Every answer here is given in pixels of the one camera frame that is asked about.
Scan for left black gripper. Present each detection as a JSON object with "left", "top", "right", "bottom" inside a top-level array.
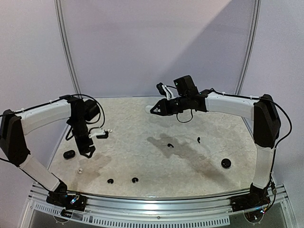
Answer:
[{"left": 70, "top": 116, "right": 96, "bottom": 158}]

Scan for white earbud charging case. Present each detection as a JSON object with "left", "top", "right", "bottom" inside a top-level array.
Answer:
[{"left": 145, "top": 105, "right": 157, "bottom": 114}]

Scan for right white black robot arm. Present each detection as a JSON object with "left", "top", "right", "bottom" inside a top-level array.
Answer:
[{"left": 145, "top": 75, "right": 281, "bottom": 207}]

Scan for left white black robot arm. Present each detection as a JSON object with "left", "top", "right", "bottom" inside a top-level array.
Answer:
[{"left": 0, "top": 95, "right": 101, "bottom": 206}]

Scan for black oval charging case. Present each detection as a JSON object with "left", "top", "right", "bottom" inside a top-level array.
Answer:
[{"left": 63, "top": 150, "right": 76, "bottom": 160}]

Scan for black round charging case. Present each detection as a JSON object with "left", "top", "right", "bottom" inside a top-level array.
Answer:
[{"left": 221, "top": 158, "right": 231, "bottom": 169}]

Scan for black ear-hook earbud right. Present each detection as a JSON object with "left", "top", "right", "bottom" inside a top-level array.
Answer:
[{"left": 132, "top": 177, "right": 139, "bottom": 183}]

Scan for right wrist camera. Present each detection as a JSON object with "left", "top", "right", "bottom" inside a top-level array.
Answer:
[{"left": 156, "top": 82, "right": 176, "bottom": 100}]

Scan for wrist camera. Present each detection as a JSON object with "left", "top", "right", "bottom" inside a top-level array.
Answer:
[
  {"left": 88, "top": 128, "right": 109, "bottom": 139},
  {"left": 156, "top": 82, "right": 176, "bottom": 100}
]

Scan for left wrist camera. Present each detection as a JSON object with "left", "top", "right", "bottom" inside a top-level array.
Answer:
[{"left": 88, "top": 128, "right": 109, "bottom": 139}]

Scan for right aluminium corner post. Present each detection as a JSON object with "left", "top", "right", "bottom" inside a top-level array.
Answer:
[{"left": 235, "top": 0, "right": 261, "bottom": 95}]

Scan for aluminium corner post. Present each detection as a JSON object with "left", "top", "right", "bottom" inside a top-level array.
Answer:
[
  {"left": 54, "top": 0, "right": 81, "bottom": 94},
  {"left": 235, "top": 0, "right": 261, "bottom": 95}
]

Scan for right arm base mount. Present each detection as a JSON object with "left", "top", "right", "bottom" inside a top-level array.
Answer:
[{"left": 229, "top": 183, "right": 270, "bottom": 212}]

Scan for left aluminium corner post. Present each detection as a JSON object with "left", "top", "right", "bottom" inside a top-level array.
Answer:
[{"left": 54, "top": 0, "right": 81, "bottom": 94}]

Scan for aluminium front rail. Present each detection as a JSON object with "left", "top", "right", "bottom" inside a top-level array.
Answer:
[{"left": 21, "top": 184, "right": 296, "bottom": 228}]

